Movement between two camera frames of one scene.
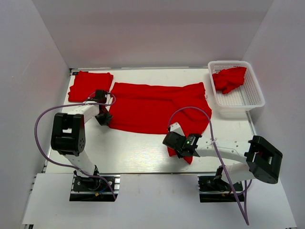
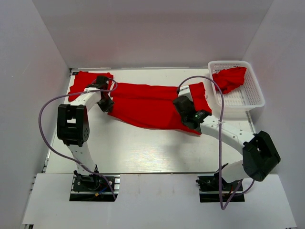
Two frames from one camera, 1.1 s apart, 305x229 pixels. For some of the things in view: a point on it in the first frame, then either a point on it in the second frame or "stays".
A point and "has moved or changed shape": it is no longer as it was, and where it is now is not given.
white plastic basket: x=237 y=103 stays
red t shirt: x=153 y=109 has moved or changed shape
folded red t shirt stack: x=86 y=84 stays
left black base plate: x=85 y=187 stays
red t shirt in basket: x=227 y=80 stays
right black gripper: x=180 y=156 to x=191 y=100
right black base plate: x=216 y=189 stays
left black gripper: x=106 y=121 to x=109 y=106
